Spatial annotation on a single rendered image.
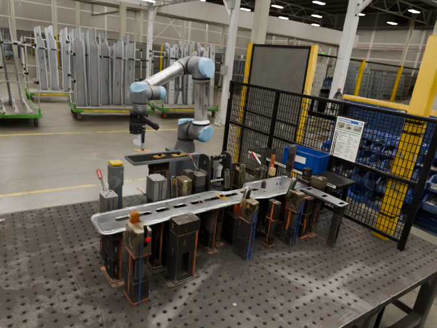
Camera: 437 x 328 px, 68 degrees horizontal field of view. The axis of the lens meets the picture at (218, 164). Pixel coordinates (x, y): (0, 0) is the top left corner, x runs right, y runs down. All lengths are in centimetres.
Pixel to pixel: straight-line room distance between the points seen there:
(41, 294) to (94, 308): 25
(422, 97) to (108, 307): 203
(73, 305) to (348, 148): 193
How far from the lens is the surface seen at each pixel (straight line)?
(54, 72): 1110
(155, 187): 174
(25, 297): 170
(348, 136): 246
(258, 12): 973
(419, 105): 231
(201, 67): 202
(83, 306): 160
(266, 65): 460
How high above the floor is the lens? 175
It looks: 18 degrees down
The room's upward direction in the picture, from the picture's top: 6 degrees clockwise
